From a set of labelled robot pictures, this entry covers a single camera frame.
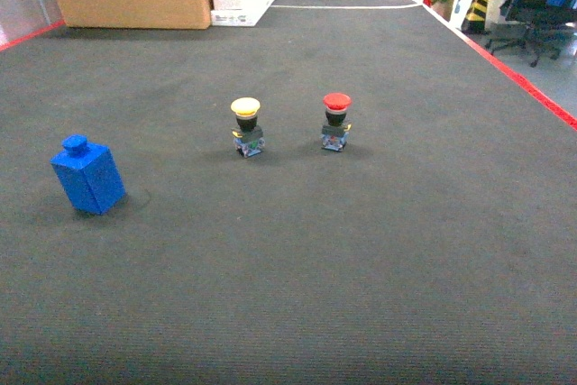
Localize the blue block part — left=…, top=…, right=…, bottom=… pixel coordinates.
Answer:
left=50, top=134, right=125, bottom=215

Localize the black office chair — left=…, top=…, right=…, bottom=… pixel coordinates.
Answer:
left=485, top=0, right=576, bottom=68

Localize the yellow push button switch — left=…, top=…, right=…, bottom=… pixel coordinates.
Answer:
left=231, top=97, right=265, bottom=158

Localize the red push button switch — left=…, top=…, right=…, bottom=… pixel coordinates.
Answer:
left=321, top=93, right=352, bottom=151

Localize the yellow black striped post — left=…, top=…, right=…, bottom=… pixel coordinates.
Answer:
left=461, top=0, right=489, bottom=34

